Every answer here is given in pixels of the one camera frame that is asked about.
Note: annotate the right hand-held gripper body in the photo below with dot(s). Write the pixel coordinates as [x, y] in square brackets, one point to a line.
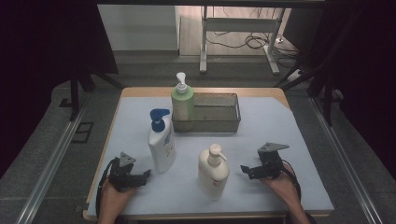
[269, 163]

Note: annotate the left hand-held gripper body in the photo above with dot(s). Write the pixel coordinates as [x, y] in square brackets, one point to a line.
[123, 174]

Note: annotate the white bottle with blue pump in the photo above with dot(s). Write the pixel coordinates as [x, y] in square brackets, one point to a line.
[162, 149]

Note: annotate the cream bottle with cream pump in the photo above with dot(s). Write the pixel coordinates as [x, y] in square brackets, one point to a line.
[213, 177]

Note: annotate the metal mesh basket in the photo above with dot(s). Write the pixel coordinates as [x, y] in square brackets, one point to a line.
[218, 124]

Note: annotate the green bottle with white pump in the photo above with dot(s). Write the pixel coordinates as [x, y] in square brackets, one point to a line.
[183, 105]

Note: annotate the person's left hand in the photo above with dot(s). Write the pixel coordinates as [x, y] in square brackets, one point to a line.
[115, 199]

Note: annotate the person's right hand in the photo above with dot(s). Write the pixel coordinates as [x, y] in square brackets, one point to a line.
[281, 186]

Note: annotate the black metal stand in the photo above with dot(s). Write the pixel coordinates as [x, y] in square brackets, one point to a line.
[76, 93]
[323, 90]

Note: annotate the white power strip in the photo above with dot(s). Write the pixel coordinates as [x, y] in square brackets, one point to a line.
[295, 75]

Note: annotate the black curtain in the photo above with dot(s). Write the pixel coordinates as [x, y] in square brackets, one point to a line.
[40, 62]
[367, 77]

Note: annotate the white panel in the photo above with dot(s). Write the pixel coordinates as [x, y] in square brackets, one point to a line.
[140, 28]

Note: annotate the aluminium rail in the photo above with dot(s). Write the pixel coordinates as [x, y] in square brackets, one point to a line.
[49, 168]
[342, 161]

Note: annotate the white metal desk frame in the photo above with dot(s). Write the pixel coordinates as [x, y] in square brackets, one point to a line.
[238, 25]

